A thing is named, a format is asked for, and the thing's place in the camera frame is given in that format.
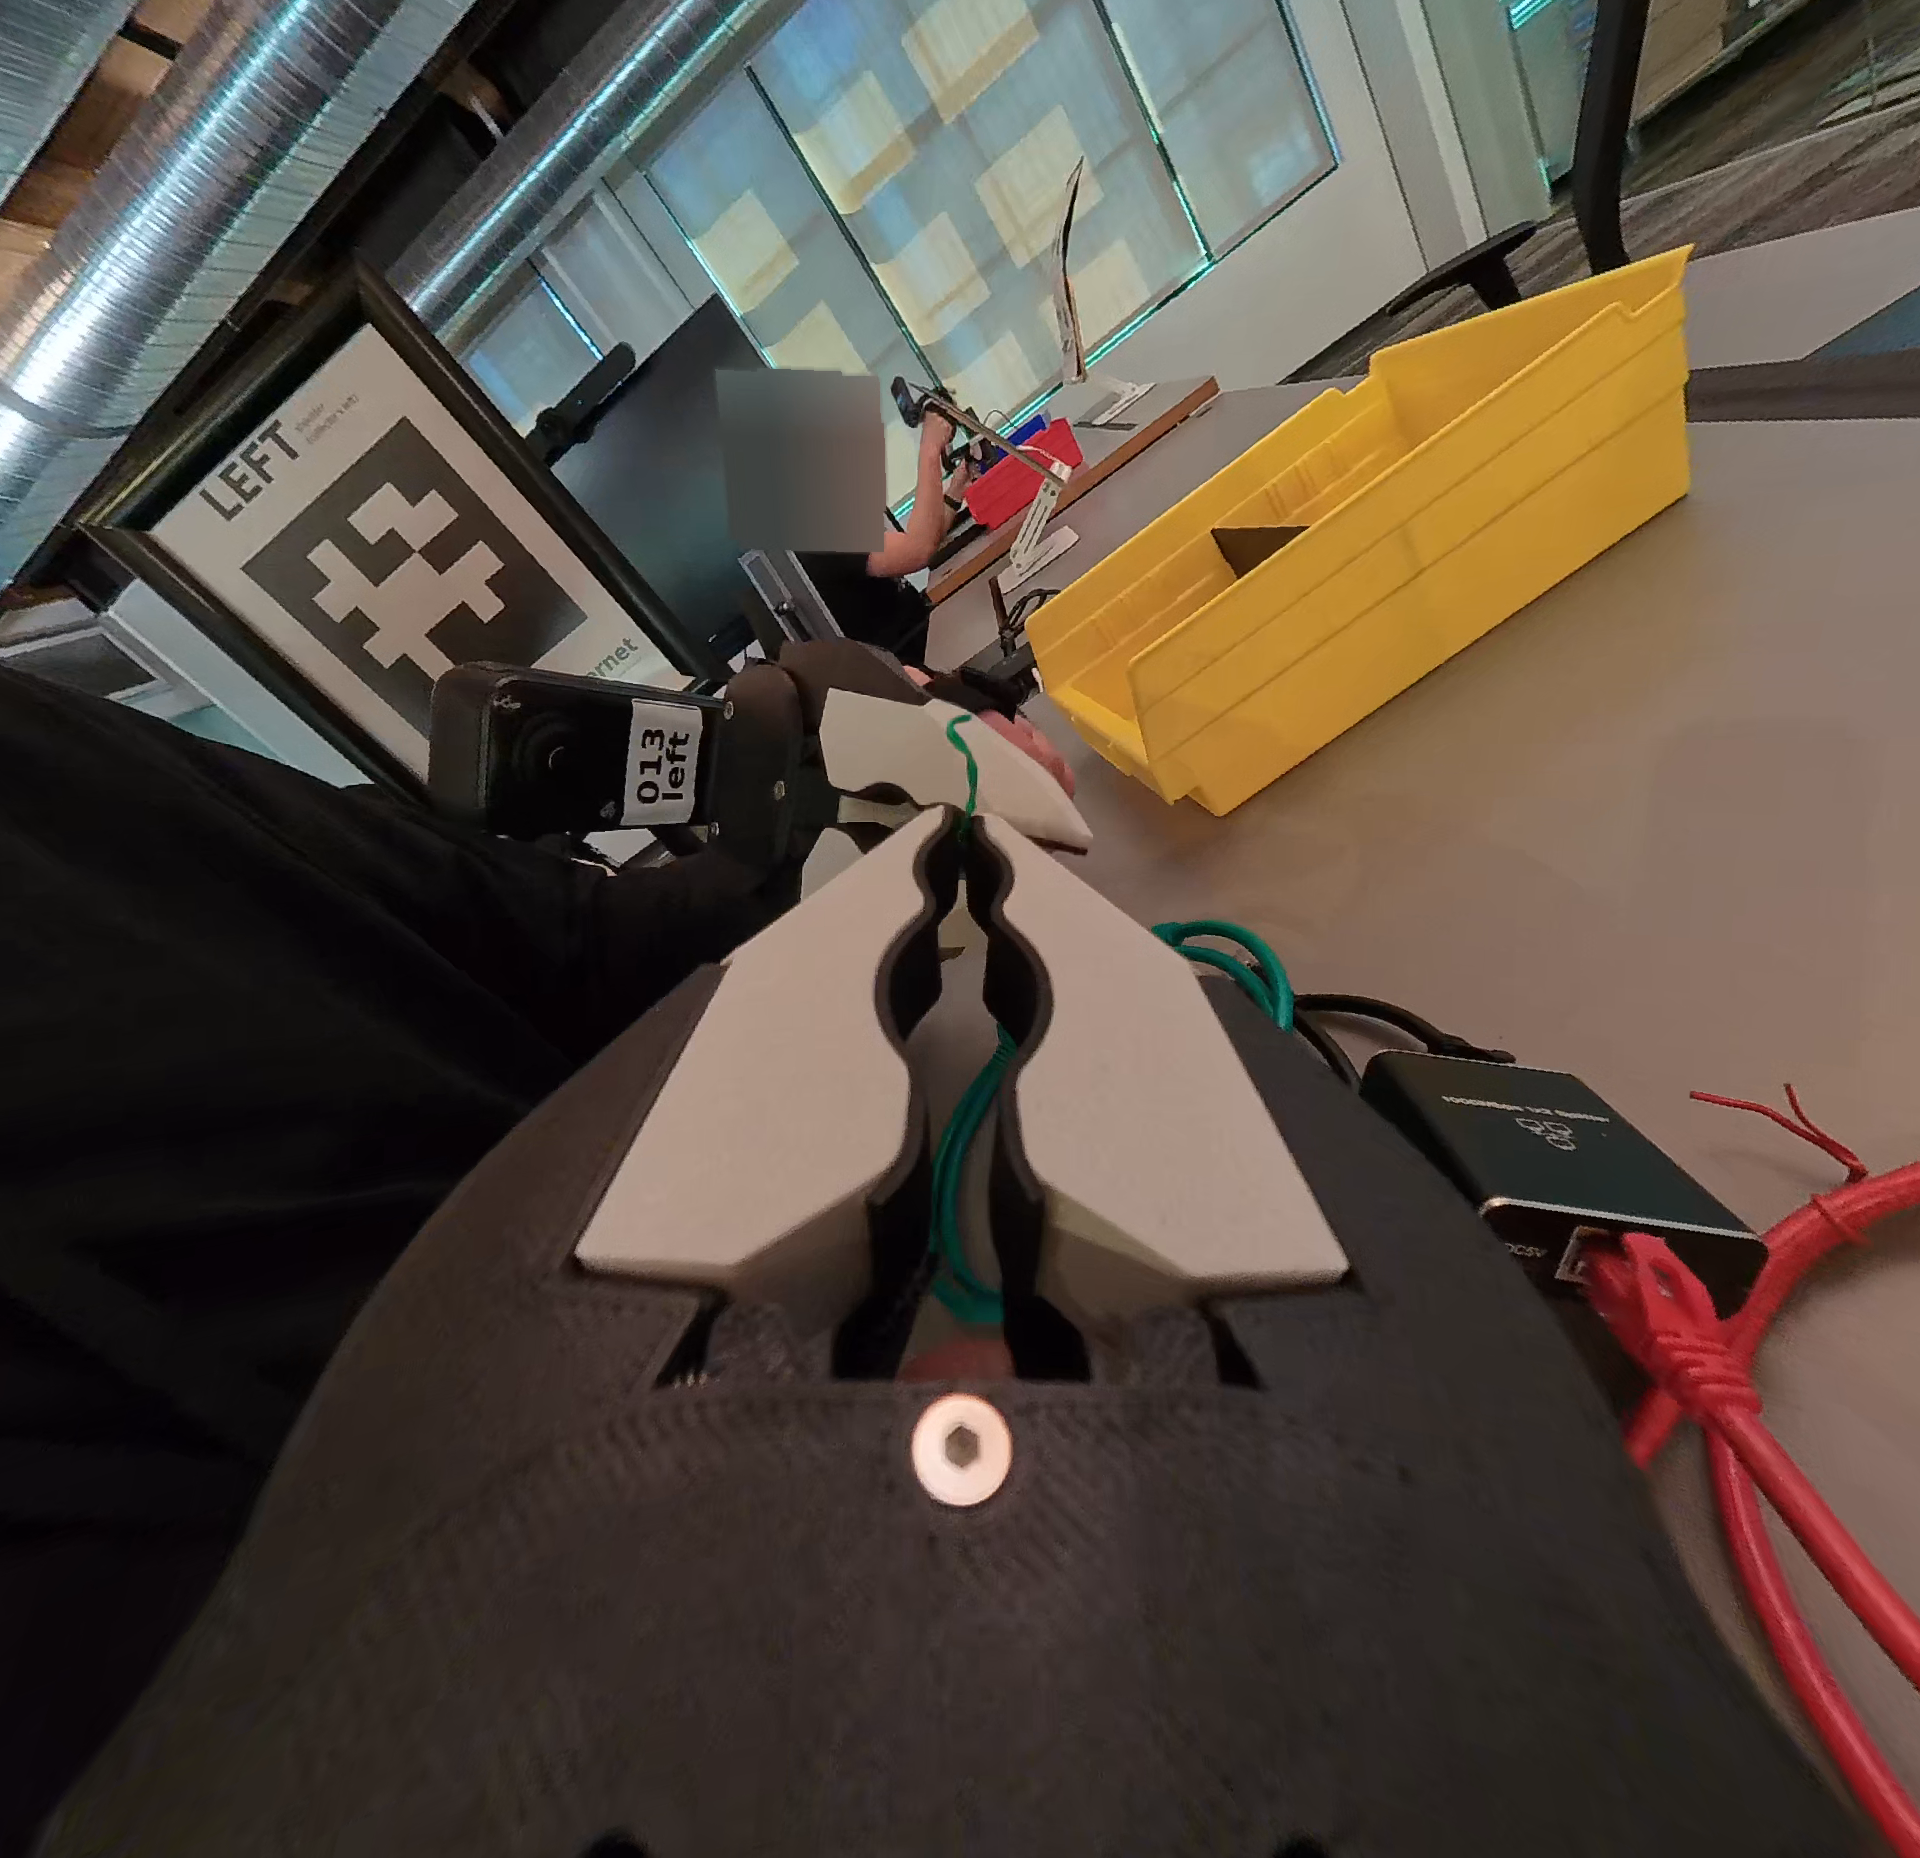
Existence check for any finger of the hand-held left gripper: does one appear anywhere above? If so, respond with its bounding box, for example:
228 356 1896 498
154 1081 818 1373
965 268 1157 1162
798 797 922 903
818 689 1098 856

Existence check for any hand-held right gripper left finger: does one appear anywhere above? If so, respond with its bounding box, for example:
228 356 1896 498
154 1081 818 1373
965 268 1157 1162
572 807 965 1284

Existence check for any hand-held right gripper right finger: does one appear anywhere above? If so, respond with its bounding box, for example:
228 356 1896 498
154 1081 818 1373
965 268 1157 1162
965 814 1354 1287

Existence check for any green ethernet cable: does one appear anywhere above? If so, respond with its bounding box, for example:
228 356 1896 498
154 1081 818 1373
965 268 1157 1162
927 711 1300 1327

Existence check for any black ethernet cable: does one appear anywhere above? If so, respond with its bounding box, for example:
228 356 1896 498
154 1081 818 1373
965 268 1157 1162
1289 991 1520 1098

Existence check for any black ethernet splitter box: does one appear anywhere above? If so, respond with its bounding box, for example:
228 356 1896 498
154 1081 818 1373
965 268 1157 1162
1357 1048 1771 1323

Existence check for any red ethernet cable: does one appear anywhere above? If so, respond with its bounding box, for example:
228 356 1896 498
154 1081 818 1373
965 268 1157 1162
1559 1160 1920 1858

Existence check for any yellow plastic bin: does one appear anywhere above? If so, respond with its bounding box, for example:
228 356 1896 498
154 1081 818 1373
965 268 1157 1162
1025 245 1695 819

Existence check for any person's left hand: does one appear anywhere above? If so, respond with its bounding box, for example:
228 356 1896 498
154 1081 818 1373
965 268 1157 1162
990 719 1079 803

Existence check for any red storage bin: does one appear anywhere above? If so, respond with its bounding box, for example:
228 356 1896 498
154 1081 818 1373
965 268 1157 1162
965 419 1087 529

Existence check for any grey background table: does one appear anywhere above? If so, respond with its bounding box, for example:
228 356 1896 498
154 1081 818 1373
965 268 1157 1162
922 374 1223 607

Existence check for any small document stand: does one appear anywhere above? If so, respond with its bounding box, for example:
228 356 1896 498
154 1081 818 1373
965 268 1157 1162
1051 156 1157 427

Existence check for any red twist tie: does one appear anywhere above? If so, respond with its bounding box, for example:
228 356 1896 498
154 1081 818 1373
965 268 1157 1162
1689 1086 1872 1185

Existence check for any silver ventilation duct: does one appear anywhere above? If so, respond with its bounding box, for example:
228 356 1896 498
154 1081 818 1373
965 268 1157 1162
0 0 520 458
397 0 843 329

